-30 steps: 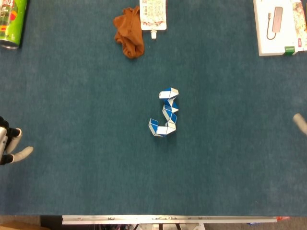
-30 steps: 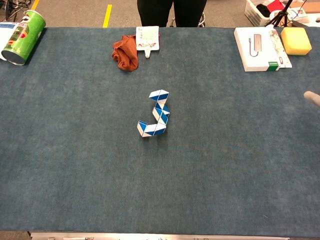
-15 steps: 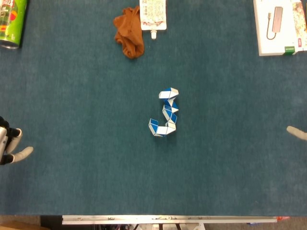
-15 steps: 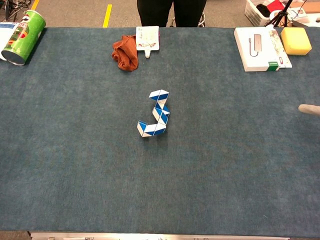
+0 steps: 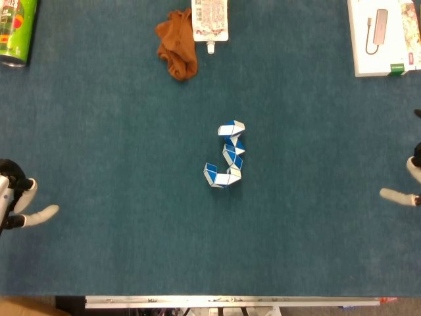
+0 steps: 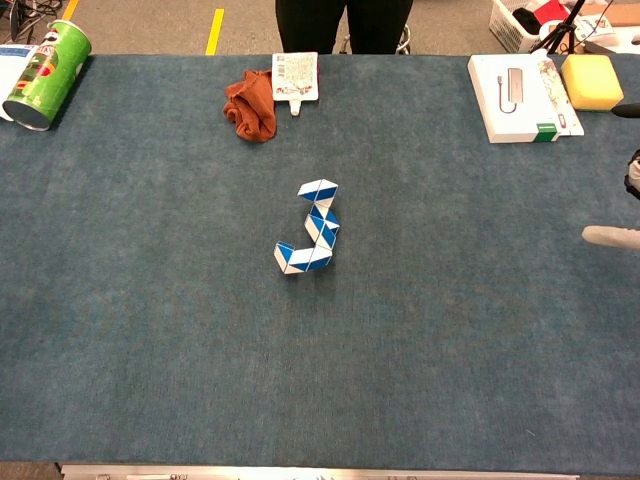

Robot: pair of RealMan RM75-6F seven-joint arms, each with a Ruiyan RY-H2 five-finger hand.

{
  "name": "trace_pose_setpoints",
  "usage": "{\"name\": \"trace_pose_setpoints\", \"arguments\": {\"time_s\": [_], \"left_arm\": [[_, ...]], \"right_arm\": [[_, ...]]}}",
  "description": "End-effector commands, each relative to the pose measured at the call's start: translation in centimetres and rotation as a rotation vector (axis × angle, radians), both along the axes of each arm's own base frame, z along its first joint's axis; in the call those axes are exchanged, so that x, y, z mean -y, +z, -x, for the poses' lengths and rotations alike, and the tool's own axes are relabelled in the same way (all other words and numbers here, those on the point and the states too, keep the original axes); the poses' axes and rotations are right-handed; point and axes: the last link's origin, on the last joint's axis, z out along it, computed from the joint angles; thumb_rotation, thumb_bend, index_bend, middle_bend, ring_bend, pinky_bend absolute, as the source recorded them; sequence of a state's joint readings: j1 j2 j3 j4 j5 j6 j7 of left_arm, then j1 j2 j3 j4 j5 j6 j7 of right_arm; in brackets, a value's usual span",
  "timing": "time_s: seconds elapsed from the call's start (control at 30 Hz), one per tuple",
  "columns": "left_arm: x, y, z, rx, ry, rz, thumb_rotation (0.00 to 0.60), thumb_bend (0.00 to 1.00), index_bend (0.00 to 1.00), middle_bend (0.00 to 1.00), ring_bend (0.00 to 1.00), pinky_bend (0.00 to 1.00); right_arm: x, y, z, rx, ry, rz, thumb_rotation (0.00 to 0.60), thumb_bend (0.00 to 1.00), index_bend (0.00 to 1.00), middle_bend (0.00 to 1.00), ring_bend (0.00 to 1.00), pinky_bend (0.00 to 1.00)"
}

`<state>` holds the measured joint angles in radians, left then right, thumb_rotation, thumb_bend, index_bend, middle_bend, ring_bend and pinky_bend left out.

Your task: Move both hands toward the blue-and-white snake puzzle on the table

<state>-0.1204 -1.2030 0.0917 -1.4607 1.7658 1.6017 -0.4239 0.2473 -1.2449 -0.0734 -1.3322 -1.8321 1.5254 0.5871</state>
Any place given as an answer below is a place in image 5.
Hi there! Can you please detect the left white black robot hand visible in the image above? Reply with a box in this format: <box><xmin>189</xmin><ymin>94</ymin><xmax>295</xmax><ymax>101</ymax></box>
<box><xmin>0</xmin><ymin>158</ymin><xmax>61</xmax><ymax>236</ymax></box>

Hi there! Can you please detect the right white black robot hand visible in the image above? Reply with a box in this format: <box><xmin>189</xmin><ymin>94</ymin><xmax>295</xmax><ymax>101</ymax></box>
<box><xmin>379</xmin><ymin>109</ymin><xmax>421</xmax><ymax>207</ymax></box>

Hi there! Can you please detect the blue felt table mat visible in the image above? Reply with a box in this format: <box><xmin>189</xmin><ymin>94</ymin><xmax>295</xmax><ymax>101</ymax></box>
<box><xmin>0</xmin><ymin>0</ymin><xmax>421</xmax><ymax>298</ymax></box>

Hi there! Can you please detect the brown cardboard box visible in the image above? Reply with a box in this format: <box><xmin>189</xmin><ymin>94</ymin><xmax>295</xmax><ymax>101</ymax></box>
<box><xmin>0</xmin><ymin>296</ymin><xmax>70</xmax><ymax>316</ymax></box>

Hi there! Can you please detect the white USB hub box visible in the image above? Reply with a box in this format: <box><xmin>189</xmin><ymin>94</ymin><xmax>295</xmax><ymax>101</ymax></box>
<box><xmin>347</xmin><ymin>0</ymin><xmax>412</xmax><ymax>78</ymax></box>

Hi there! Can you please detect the green Pringles can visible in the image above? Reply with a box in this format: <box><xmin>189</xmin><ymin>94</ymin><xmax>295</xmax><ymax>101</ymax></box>
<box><xmin>0</xmin><ymin>0</ymin><xmax>39</xmax><ymax>68</ymax></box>

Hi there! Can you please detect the blue white snake puzzle toy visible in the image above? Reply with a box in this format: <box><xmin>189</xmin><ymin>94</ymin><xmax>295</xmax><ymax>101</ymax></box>
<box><xmin>203</xmin><ymin>120</ymin><xmax>247</xmax><ymax>189</ymax></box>

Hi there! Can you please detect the orange crumpled cloth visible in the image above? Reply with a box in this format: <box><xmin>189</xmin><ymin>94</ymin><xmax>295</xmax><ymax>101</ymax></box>
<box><xmin>155</xmin><ymin>8</ymin><xmax>199</xmax><ymax>82</ymax></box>

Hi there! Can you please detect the white spouted refill pouch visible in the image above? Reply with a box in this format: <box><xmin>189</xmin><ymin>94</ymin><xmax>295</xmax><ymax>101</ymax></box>
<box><xmin>191</xmin><ymin>0</ymin><xmax>230</xmax><ymax>55</ymax></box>

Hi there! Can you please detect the aluminium table edge rail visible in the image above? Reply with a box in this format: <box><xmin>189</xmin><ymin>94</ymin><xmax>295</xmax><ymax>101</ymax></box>
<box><xmin>84</xmin><ymin>295</ymin><xmax>381</xmax><ymax>309</ymax></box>

